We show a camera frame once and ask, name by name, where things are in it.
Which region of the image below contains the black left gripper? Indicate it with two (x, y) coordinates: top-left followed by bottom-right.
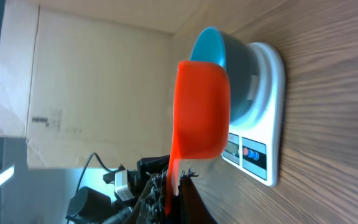
(135, 155), (170, 187)

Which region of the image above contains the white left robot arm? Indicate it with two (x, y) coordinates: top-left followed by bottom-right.
(65, 152), (170, 223)

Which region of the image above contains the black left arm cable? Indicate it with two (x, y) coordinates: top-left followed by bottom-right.
(75, 152), (117, 194)

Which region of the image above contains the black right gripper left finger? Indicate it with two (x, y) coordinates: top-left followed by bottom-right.
(124, 174), (166, 224)

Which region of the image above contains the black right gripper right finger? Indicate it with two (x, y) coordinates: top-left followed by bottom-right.
(178, 168), (217, 224)

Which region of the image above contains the brown cardboard backdrop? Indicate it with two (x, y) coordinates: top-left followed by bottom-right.
(0, 1), (202, 169)

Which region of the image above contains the white digital kitchen scale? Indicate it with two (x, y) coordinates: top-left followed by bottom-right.
(221, 42), (286, 187)

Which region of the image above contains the teal plastic bowl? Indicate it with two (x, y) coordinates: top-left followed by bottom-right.
(190, 27), (257, 124)

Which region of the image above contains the red measuring scoop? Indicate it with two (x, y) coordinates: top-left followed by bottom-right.
(164, 60), (231, 215)

